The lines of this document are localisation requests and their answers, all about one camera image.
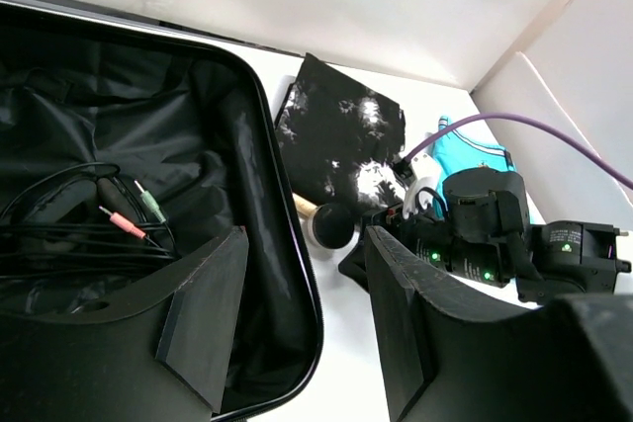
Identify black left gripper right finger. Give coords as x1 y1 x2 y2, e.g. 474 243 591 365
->
364 226 632 421

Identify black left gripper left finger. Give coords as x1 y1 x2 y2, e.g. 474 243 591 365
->
1 227 248 421

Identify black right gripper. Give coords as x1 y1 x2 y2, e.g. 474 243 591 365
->
338 167 542 290

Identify black white patterned garment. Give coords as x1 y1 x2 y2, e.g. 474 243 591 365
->
275 53 406 219

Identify turquoise shorts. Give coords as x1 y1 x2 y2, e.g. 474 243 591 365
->
431 129 518 220

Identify black wired headphones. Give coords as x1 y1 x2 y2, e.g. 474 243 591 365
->
1 162 180 281

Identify black ribbed hard-shell suitcase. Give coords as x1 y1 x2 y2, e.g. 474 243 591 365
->
1 0 323 421

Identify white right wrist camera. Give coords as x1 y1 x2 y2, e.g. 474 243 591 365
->
402 153 441 219

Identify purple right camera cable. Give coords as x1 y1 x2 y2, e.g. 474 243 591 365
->
398 112 633 191

